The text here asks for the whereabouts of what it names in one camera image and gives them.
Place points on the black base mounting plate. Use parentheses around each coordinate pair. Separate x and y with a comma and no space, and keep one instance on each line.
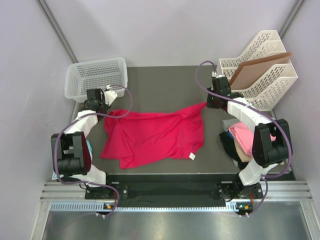
(180,190)

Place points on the white perforated plastic basket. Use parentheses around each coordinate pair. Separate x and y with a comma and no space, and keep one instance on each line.
(95,74)

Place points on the aluminium frame rail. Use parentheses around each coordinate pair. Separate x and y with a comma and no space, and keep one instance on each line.
(278,191)

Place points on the cream perforated file organizer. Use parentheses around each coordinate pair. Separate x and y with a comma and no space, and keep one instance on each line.
(267,91)

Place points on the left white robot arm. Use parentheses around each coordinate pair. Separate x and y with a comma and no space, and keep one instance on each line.
(74,152)

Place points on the pink folded t shirt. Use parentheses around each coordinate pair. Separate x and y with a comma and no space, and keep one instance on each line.
(244,136)

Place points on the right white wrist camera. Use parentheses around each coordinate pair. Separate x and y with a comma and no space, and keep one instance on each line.
(214,74)

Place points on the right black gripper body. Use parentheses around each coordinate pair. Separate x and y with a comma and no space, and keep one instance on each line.
(212,101)

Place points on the red t shirt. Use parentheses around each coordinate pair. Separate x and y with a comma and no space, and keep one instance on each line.
(136,139)

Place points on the grey folded t shirt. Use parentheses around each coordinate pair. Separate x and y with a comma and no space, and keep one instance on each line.
(229,122)

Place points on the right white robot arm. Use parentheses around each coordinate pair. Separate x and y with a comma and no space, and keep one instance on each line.
(271,144)

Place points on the teal and white hanger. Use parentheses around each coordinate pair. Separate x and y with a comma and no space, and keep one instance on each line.
(54,176)

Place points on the beige folded t shirt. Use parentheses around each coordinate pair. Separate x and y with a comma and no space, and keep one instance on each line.
(245,158)

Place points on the brown cardboard sheet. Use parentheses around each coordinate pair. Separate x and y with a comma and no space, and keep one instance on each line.
(249,72)

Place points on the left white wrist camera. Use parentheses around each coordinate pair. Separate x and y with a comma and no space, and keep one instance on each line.
(109,95)

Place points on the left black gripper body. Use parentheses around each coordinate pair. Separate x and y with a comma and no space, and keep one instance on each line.
(102,104)

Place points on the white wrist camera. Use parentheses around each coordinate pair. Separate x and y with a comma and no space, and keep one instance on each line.
(214,74)
(109,95)

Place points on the black folded t shirt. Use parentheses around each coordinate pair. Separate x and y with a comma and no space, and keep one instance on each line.
(228,142)

